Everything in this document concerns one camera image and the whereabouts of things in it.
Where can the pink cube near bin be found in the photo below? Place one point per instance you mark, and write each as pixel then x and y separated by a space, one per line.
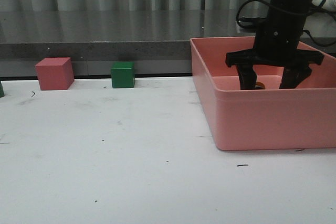
pixel 55 73

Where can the green cube far left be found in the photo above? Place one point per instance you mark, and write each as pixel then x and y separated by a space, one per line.
pixel 2 94

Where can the dark grey counter ledge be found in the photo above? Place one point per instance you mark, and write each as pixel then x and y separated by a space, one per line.
pixel 158 42

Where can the yellow push button switch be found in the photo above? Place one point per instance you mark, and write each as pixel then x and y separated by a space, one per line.
pixel 259 86

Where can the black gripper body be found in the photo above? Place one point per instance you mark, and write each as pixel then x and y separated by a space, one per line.
pixel 275 45

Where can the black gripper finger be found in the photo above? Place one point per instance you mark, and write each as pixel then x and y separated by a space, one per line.
pixel 293 76
pixel 247 76

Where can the green cube near bin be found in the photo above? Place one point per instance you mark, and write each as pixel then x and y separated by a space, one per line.
pixel 123 74

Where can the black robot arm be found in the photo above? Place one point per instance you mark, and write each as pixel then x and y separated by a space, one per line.
pixel 289 10

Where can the pink plastic bin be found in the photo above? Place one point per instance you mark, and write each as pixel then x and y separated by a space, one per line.
pixel 268 119

